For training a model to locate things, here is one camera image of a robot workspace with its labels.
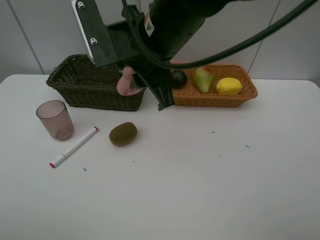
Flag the translucent pink plastic cup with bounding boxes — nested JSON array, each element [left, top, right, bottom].
[[36, 100, 75, 141]]

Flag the dark purple mangosteen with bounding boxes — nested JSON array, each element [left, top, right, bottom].
[[170, 69, 188, 89]]

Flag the dark brown wicker basket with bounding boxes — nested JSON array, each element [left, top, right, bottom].
[[46, 54, 146, 112]]

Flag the orange wicker basket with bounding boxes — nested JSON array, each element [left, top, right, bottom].
[[172, 64, 258, 108]]

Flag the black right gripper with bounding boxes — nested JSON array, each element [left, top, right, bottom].
[[104, 4, 175, 111]]

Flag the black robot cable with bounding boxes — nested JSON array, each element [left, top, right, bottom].
[[121, 0, 320, 70]]

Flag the yellow lemon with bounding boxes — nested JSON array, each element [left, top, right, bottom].
[[216, 77, 243, 96]]

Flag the white marker red caps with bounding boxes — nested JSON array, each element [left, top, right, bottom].
[[49, 126, 99, 169]]

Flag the brown kiwi fruit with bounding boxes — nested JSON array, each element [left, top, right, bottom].
[[109, 122, 138, 147]]

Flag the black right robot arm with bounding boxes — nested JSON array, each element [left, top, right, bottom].
[[107, 0, 229, 110]]

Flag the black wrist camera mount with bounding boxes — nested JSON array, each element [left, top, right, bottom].
[[71, 0, 119, 68]]

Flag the pink bottle white cap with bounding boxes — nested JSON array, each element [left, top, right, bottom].
[[117, 66, 143, 96]]

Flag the green red pear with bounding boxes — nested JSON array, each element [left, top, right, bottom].
[[193, 66, 214, 94]]

